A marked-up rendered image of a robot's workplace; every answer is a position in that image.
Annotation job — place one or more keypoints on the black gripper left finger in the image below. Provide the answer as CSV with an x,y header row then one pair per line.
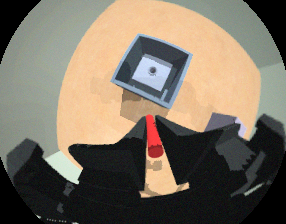
x,y
128,155

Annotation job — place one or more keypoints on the red cylinder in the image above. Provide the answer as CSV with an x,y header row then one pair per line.
x,y
155,148

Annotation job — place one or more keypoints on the white square plate with hole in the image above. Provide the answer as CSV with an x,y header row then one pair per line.
x,y
152,73

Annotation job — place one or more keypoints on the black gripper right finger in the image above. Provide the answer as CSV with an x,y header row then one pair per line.
x,y
185,149

